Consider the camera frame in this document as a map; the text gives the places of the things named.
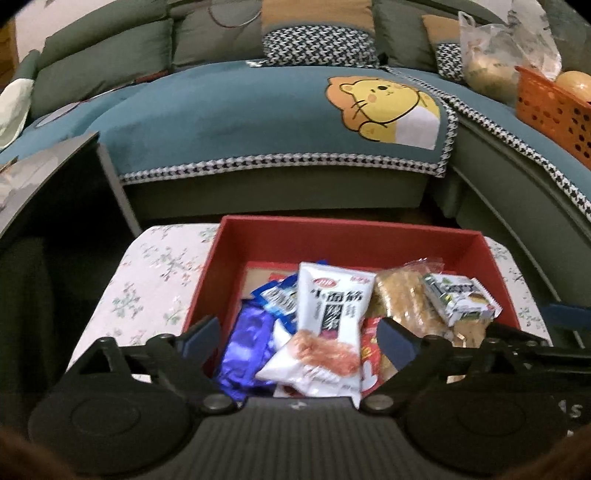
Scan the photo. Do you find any green and white snack packet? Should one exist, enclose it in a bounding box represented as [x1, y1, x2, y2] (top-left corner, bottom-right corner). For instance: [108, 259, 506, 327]
[421, 272, 503, 328]

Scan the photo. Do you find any clear plastic bag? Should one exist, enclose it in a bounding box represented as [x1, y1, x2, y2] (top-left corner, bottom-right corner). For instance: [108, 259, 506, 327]
[458, 0, 563, 104]

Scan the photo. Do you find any round yellow pomelo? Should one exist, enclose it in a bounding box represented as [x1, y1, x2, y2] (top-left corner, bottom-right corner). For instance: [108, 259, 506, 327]
[554, 70, 591, 104]

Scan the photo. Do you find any teal lion print sofa cover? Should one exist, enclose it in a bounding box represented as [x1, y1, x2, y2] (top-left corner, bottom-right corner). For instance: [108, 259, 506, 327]
[0, 59, 459, 183]

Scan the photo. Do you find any clear bun packet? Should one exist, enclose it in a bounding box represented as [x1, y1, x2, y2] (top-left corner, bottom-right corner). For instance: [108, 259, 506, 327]
[445, 320, 488, 348]

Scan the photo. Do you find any blue and white snack packet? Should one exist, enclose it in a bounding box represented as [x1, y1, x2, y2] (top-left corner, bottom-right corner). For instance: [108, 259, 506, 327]
[250, 272, 300, 333]

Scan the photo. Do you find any white packet with orange strips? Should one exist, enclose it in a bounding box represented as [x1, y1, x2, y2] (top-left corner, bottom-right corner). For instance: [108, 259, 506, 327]
[255, 261, 376, 409]

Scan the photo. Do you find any red cardboard box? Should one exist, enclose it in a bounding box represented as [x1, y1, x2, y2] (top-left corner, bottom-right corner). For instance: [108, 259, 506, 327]
[182, 215, 525, 403]

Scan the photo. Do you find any teal houndstooth edged sofa cover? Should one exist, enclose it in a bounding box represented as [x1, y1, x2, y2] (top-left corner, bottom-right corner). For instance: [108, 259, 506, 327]
[383, 65, 591, 208]

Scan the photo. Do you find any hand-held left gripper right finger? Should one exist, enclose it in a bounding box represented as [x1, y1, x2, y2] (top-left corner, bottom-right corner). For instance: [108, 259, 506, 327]
[359, 316, 527, 413]

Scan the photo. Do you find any pale green cloth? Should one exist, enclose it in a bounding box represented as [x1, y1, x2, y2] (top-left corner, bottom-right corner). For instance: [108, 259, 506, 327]
[0, 78, 31, 148]

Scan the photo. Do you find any orange plastic basket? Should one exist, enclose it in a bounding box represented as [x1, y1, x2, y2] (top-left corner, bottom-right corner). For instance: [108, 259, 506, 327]
[515, 66, 591, 160]

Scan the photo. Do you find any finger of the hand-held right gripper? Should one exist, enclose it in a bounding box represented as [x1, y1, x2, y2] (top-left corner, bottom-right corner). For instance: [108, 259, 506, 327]
[485, 322, 591, 370]
[542, 302, 591, 326]

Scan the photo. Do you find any brown houndstooth throw pillow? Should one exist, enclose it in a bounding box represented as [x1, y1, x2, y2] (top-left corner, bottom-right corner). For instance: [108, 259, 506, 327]
[261, 0, 377, 65]
[421, 14, 465, 84]

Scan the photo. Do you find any dark blue foil snack packet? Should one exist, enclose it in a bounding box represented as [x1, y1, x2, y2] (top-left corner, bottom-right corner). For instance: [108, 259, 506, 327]
[216, 299, 279, 403]

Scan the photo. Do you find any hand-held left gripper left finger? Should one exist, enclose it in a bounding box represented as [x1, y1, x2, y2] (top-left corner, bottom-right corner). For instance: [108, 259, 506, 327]
[66, 315, 236, 413]

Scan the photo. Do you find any dark grey side table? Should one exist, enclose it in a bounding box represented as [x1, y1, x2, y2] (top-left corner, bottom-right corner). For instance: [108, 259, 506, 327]
[0, 131, 141, 241]

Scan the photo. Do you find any clear bag of fried crisps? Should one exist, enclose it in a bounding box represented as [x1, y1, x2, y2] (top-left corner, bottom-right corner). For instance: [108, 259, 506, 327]
[373, 260, 448, 340]

